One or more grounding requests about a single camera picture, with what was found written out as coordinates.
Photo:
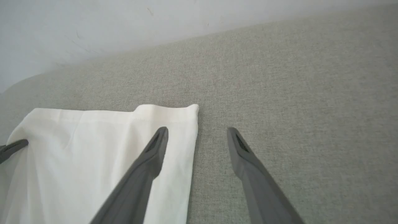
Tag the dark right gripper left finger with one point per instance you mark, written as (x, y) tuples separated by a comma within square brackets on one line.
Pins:
[(140, 183)]

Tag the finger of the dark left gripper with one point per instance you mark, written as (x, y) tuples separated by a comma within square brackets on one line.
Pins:
[(12, 148)]

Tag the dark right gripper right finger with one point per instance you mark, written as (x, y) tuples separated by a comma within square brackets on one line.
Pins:
[(258, 183)]

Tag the black and white shirt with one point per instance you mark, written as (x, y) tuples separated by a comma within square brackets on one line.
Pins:
[(77, 155)]

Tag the grey-green fabric sofa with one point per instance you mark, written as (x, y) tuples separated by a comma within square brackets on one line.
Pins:
[(295, 93)]

